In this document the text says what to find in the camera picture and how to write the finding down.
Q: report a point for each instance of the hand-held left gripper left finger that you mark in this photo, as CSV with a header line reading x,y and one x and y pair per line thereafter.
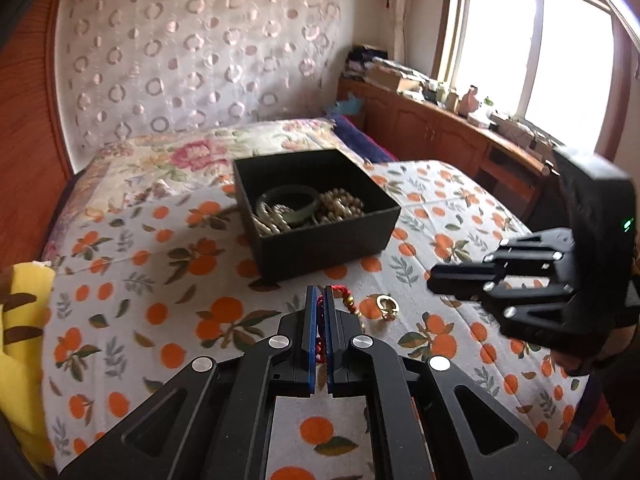
x,y
311,340

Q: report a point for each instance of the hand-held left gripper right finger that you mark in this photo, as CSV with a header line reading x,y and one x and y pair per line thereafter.
x,y
345,340

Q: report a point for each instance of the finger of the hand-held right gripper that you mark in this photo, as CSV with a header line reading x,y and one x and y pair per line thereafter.
x,y
530,262
530,320

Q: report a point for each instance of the black square box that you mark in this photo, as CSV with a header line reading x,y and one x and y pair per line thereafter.
x,y
320,245

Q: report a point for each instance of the green jade bangle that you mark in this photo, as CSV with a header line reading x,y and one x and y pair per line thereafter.
x,y
300,191

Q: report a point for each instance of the brown wooden cabinet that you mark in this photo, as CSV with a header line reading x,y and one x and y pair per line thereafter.
x,y
425,130

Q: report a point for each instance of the orange fruit print tablecloth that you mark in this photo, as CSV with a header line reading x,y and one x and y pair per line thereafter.
x,y
150,280

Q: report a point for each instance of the pink figurine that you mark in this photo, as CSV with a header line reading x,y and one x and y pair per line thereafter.
x,y
470,101

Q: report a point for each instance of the dark blue blanket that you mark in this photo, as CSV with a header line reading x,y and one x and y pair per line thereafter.
x,y
360,140

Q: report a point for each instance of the floral bedsheet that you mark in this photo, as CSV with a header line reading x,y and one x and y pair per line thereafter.
x,y
190,152

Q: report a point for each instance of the cardboard box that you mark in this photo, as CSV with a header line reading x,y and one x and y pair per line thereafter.
x,y
392,79

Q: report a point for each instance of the dark clothes pile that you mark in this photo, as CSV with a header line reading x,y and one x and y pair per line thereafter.
x,y
365,62

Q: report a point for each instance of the white window curtain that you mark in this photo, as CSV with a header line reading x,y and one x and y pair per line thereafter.
x,y
397,5

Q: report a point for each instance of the yellow plush toy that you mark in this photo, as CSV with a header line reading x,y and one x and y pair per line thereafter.
x,y
20,385

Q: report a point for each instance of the circle pattern sheer curtain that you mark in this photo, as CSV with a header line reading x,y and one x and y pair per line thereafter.
x,y
190,50

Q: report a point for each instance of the wooden frame window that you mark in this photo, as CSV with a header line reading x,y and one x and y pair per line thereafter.
x,y
525,35

